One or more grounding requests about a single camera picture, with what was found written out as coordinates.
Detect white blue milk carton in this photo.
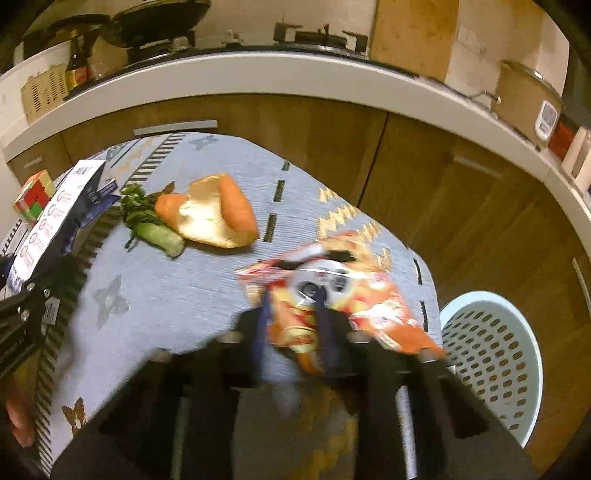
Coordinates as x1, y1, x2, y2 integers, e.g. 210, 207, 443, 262
7, 159, 122, 294

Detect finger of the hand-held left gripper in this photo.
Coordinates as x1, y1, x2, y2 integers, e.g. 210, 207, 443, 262
18, 244, 90, 301

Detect colourful puzzle cube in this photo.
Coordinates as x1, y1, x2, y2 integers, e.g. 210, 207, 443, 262
13, 170, 57, 227

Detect dark sauce bottle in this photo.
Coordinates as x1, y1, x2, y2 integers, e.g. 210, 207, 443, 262
65, 30, 92, 90

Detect black glass gas stove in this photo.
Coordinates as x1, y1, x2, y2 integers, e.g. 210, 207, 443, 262
62, 21, 372, 100

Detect blue patterned tablecloth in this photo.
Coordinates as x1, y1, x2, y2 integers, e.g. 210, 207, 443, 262
0, 131, 439, 480

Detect beige rice cooker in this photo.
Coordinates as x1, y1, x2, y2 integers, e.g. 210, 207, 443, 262
490, 59, 565, 149

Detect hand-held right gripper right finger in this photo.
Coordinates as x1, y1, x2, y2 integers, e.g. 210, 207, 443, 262
314, 291, 541, 480

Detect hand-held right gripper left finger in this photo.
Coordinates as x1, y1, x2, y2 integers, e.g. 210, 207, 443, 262
51, 291, 278, 480

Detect black wok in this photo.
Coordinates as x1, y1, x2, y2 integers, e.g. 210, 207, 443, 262
95, 0, 213, 63

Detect green bok choy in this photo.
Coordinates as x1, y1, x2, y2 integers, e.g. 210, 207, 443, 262
121, 182, 186, 258

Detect person's left hand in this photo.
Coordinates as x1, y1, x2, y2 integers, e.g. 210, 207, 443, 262
6, 387, 38, 449

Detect woven utensil holder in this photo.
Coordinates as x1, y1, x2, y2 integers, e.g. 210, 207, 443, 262
21, 65, 70, 123

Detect red orange snack bag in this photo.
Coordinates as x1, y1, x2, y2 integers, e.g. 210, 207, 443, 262
235, 231, 448, 374

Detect red container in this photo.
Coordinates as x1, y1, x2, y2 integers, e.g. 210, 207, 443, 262
549, 120, 575, 160

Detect wooden cutting board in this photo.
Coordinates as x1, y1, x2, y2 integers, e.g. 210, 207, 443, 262
369, 0, 460, 84

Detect light blue plastic basket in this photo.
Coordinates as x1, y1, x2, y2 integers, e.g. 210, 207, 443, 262
438, 291, 544, 448

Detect orange peel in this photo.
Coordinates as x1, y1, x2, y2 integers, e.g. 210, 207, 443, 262
154, 173, 260, 250

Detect wooden base cabinets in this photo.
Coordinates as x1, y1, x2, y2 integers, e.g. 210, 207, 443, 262
4, 92, 591, 476

